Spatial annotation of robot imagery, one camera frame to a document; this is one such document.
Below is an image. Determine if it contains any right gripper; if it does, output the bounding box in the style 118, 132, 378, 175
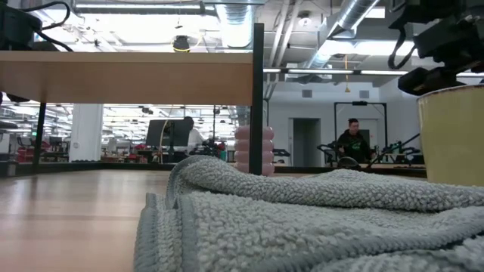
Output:
399, 14, 484, 96

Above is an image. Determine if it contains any yellow-green mug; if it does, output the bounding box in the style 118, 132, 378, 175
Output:
417, 85, 484, 187

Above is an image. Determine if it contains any pink ribbed mug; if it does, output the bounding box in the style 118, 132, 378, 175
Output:
233, 125, 275, 177

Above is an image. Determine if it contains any person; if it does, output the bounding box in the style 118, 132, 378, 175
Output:
184, 116, 205, 153
336, 118, 374, 164

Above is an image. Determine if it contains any grey terry towel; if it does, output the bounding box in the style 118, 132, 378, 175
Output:
133, 155, 484, 272

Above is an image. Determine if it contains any black yellow ceiling device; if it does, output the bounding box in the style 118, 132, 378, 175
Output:
172, 35, 191, 54

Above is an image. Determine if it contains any black monitor on stand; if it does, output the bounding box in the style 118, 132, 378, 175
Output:
145, 119, 192, 163

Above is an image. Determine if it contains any white pillar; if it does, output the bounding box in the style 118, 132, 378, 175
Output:
69, 104, 104, 162

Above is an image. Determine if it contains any long black robot cable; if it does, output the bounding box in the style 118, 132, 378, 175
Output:
368, 132, 421, 168

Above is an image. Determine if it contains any hanging yellow cord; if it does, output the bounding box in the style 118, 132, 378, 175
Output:
343, 54, 351, 94

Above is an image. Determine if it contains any silver ceiling duct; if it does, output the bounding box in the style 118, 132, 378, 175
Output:
302, 0, 381, 71

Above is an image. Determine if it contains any black metal stand frame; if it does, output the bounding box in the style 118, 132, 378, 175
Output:
333, 100, 388, 152

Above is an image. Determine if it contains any wooden shelf with black frame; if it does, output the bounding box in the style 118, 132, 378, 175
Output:
0, 23, 265, 176

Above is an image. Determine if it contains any black table edge rail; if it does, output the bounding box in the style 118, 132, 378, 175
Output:
0, 161, 428, 178

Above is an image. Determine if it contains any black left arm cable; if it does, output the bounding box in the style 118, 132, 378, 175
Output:
22, 1, 75, 53

